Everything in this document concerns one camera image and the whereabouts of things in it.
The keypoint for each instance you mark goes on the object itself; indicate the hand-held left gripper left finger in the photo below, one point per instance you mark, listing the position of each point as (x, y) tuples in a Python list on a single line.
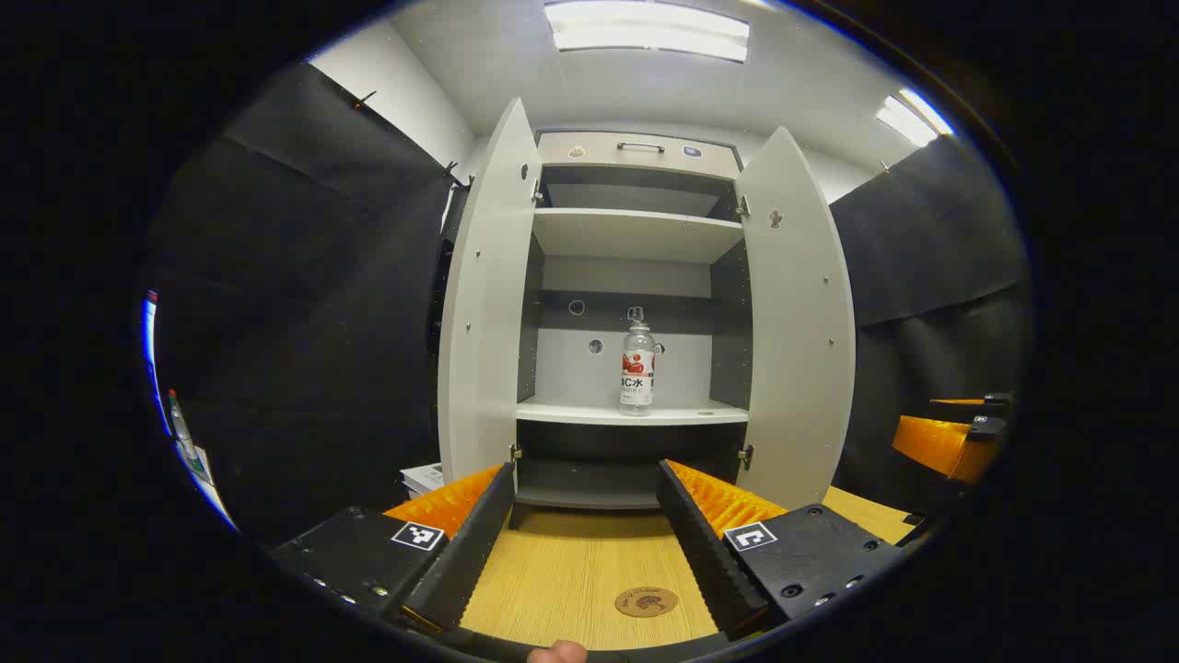
[(474, 543)]

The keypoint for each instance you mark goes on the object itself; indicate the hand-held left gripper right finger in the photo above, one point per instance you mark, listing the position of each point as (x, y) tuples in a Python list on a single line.
[(705, 543)]

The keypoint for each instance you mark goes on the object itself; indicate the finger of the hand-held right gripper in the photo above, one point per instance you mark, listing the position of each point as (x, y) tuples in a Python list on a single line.
[(999, 402), (939, 447)]

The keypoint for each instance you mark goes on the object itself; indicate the round cork coaster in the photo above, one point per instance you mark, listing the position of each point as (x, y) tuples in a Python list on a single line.
[(647, 602)]

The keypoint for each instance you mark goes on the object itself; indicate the grey cabinet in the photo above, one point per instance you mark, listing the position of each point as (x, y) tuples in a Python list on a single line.
[(636, 460)]

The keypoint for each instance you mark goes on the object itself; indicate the grey cabinet door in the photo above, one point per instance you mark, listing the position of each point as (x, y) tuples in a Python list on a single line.
[(797, 350), (488, 322)]

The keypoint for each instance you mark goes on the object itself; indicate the clear bottle red label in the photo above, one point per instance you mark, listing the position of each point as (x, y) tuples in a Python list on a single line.
[(636, 368)]

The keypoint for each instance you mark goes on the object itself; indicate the grey cabinet shelf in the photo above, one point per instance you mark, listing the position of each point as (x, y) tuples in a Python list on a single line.
[(636, 235), (589, 412)]

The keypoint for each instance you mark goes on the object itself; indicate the rectangular ceiling light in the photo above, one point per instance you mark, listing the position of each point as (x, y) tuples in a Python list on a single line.
[(645, 28), (912, 115)]

